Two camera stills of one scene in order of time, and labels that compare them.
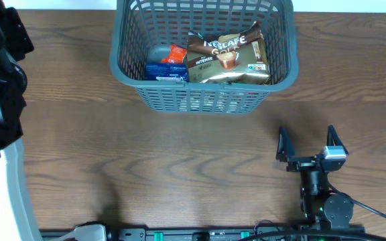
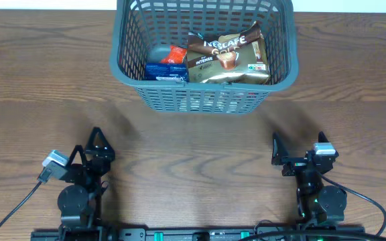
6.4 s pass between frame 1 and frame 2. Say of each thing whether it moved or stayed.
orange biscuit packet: stayed
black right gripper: moved
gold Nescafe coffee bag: stayed
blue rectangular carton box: stayed
